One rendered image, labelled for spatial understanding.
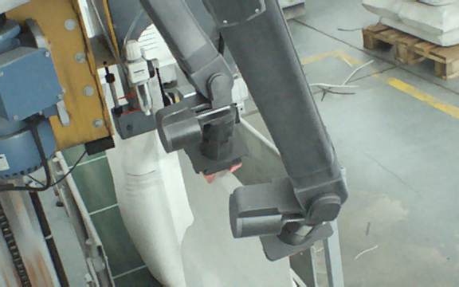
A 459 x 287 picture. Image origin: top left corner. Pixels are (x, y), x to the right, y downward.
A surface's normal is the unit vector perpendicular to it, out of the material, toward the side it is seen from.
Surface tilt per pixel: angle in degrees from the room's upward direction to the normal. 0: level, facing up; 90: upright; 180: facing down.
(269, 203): 28
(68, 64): 90
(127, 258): 0
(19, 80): 90
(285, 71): 116
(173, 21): 91
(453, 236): 0
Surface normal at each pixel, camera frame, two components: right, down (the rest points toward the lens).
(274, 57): 0.21, 0.77
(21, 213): 0.38, 0.36
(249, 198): 0.02, -0.60
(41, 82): 0.73, 0.20
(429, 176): -0.16, -0.88
